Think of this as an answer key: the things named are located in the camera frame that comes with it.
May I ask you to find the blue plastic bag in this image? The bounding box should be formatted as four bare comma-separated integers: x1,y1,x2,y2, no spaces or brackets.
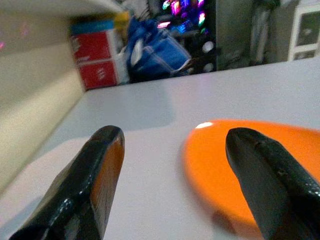
124,17,192,82

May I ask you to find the teal box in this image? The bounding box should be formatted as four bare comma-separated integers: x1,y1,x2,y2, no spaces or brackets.
70,19,116,36

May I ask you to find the white cabinet with glass doors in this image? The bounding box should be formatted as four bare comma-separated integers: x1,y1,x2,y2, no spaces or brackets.
287,3,320,62

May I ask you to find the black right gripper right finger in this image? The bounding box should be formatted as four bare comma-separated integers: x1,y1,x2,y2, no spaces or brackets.
225,127,320,240

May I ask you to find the orange plate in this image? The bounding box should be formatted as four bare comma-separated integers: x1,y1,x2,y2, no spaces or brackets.
181,119,320,240

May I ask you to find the computer case with rgb lights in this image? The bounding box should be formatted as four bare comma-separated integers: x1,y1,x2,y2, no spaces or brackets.
139,0,218,75

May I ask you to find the red cardboard box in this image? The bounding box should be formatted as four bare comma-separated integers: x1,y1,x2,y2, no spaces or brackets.
70,29,120,90

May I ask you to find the yellow box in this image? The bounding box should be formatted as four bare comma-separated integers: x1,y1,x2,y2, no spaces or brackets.
113,11,131,47

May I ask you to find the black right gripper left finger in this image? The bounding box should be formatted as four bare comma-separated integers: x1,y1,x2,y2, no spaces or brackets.
8,125,126,240

